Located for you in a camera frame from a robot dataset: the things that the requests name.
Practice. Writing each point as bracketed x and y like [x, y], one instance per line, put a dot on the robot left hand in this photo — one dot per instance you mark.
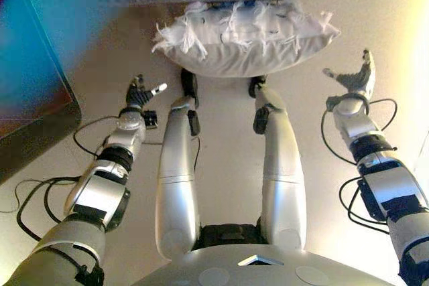
[137, 93]

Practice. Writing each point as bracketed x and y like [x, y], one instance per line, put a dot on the white tasselled cushion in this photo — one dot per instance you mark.
[248, 55]

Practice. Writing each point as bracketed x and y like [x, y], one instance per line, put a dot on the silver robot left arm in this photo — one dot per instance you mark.
[97, 192]

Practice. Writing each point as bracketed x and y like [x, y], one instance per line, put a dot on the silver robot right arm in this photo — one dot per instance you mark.
[388, 185]

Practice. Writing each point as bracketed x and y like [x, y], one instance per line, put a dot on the dark glossy cabinet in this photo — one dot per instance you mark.
[30, 65]

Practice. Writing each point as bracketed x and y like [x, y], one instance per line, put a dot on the silver robot torso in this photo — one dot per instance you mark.
[254, 266]

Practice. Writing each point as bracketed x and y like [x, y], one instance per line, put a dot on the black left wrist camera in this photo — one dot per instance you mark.
[151, 120]

